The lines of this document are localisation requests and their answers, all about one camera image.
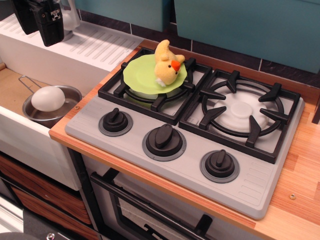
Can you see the grey toy faucet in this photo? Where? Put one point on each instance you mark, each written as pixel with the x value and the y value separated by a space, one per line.
pixel 71 19

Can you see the black stove knob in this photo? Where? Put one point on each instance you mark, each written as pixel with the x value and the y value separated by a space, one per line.
pixel 115 123
pixel 164 143
pixel 219 166

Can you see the small steel pot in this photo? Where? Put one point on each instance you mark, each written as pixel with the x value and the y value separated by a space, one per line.
pixel 48 119

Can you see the wooden drawer front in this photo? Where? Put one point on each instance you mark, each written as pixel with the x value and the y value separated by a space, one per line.
pixel 47 198

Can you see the white egg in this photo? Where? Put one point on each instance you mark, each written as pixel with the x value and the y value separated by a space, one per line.
pixel 48 99

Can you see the grey toy stove top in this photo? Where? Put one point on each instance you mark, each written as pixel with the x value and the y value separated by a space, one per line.
pixel 250 193

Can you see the green plate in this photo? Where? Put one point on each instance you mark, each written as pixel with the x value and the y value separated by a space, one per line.
pixel 139 75

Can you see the right black stove knob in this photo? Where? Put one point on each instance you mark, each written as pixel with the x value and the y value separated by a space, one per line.
pixel 219 166

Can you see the white toy sink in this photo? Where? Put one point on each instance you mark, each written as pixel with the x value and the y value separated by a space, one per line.
pixel 81 62

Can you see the yellow stuffed duck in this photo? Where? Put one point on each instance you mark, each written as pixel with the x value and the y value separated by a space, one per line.
pixel 167 64

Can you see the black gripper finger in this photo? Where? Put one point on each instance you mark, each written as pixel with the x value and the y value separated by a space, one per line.
pixel 49 20
pixel 25 16

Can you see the left black burner grate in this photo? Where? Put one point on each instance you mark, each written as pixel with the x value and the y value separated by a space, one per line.
pixel 167 107

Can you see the left black stove knob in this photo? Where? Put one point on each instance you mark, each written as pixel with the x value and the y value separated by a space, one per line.
pixel 115 123

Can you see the black burner grate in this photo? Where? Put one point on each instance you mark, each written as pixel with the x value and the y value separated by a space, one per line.
pixel 243 114
pixel 167 107

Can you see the middle black stove knob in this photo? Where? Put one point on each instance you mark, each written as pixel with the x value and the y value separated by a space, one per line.
pixel 164 143

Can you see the right black burner grate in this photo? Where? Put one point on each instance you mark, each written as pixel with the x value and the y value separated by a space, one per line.
pixel 243 114

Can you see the oven door with handle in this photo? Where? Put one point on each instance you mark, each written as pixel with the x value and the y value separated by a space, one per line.
pixel 147 222

